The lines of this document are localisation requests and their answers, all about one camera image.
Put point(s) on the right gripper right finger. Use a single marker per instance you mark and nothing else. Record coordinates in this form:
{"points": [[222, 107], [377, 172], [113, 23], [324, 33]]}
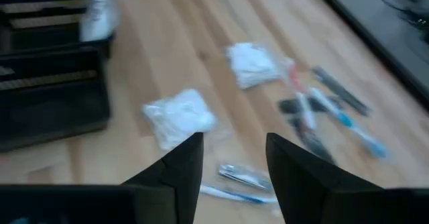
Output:
{"points": [[301, 190]]}

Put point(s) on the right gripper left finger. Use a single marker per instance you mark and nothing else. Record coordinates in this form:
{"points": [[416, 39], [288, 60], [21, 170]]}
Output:
{"points": [[181, 183]]}

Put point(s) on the black comb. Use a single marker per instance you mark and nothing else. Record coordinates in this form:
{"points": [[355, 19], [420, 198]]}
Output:
{"points": [[315, 143], [338, 90], [288, 106]]}

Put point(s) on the blue toothbrush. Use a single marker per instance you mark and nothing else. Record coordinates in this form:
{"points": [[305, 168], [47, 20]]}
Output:
{"points": [[345, 120], [234, 195]]}

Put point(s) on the silver nail clipper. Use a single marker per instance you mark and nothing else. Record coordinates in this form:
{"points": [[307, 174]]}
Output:
{"points": [[244, 176]]}

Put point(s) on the clear bag of white cotton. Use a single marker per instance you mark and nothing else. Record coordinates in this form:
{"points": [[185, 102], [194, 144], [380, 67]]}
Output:
{"points": [[254, 64], [181, 116]]}

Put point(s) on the red toothbrush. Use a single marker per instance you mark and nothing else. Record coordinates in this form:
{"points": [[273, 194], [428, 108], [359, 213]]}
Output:
{"points": [[295, 78]]}

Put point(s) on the black slotted plastic basket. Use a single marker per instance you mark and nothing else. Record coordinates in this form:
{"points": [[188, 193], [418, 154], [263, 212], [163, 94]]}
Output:
{"points": [[50, 110], [40, 36]]}

